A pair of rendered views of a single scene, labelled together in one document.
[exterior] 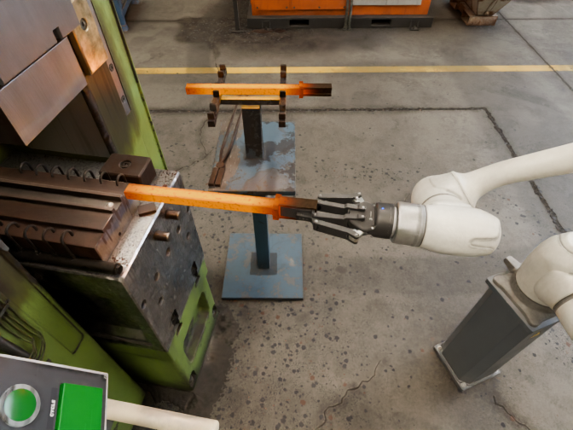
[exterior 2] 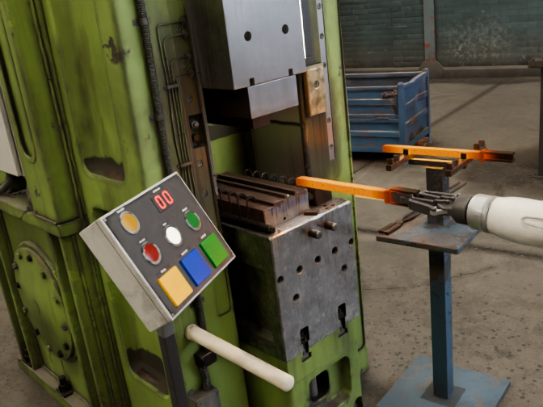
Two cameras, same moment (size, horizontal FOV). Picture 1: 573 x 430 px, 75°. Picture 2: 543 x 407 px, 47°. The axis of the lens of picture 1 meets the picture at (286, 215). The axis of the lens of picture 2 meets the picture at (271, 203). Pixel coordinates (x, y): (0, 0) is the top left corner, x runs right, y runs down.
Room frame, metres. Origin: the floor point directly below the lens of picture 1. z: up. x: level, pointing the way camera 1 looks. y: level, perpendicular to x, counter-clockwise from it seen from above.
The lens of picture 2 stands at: (-0.89, -0.73, 1.64)
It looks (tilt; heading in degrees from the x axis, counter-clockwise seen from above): 19 degrees down; 39
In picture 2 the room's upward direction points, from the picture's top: 7 degrees counter-clockwise
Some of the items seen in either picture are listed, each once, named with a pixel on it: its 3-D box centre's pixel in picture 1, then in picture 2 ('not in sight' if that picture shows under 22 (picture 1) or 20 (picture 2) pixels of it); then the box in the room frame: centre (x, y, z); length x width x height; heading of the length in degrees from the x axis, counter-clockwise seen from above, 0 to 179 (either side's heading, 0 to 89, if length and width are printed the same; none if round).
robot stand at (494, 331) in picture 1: (494, 332); not in sight; (0.59, -0.79, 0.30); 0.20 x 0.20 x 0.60; 21
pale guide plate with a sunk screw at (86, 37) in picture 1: (83, 32); (314, 90); (0.92, 0.49, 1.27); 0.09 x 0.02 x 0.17; 170
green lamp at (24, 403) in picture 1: (20, 404); (192, 220); (0.14, 0.38, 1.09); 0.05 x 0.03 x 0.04; 170
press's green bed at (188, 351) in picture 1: (134, 316); (277, 366); (0.68, 0.62, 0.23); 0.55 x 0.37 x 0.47; 80
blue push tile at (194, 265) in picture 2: not in sight; (195, 267); (0.06, 0.31, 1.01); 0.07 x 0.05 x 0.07; 15
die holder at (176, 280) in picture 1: (89, 252); (263, 260); (0.68, 0.62, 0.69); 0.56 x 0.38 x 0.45; 80
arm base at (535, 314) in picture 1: (532, 284); not in sight; (0.61, -0.78, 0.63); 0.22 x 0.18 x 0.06; 21
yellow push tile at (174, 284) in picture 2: not in sight; (174, 287); (-0.04, 0.28, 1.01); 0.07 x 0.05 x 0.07; 15
